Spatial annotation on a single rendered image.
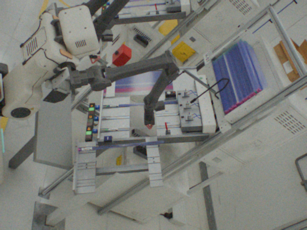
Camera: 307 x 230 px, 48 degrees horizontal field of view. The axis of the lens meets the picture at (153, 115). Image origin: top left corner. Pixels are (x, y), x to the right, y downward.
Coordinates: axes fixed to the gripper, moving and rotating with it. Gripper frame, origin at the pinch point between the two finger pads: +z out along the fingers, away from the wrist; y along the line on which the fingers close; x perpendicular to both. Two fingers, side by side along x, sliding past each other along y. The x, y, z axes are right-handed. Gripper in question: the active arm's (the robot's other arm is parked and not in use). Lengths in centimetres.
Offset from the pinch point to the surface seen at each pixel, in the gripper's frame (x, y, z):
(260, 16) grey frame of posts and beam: -80, 60, -42
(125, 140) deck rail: 15.5, -10.0, 0.0
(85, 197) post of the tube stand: 43, -36, 24
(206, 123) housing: -35.3, -6.3, -7.7
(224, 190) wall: -77, 51, 168
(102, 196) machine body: 40, -9, 67
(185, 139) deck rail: -22.4, -9.8, 2.5
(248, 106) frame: -58, -11, -27
